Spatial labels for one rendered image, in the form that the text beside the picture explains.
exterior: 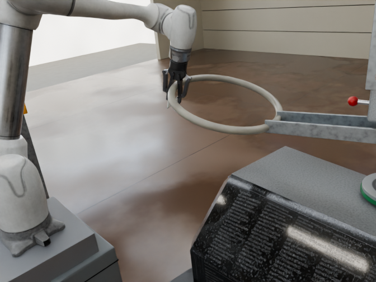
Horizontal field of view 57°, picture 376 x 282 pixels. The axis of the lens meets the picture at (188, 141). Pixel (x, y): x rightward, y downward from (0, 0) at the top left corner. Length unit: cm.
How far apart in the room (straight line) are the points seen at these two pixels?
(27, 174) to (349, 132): 103
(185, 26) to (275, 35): 724
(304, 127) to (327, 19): 671
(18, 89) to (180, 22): 63
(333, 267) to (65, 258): 83
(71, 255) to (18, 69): 63
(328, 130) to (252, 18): 773
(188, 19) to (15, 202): 87
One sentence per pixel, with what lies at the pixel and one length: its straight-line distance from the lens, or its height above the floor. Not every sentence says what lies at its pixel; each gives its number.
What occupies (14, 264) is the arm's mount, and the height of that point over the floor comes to 88.
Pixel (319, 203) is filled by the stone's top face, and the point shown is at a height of 87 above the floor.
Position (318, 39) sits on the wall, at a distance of 806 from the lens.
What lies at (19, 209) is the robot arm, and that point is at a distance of 118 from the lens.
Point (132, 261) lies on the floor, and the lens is 241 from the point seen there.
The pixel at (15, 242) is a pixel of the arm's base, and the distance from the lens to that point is 125.
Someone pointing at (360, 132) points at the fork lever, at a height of 111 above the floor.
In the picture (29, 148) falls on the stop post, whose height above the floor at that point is 78.
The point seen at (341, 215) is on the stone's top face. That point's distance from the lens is 124.
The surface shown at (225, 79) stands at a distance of 166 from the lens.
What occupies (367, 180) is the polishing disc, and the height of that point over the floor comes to 91.
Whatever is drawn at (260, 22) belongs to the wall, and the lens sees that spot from 876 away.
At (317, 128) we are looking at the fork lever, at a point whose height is 110.
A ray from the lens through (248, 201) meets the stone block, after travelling 136.
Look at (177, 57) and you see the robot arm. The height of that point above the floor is 134.
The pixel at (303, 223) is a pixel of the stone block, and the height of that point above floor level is 83.
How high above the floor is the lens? 159
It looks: 24 degrees down
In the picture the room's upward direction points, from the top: 6 degrees counter-clockwise
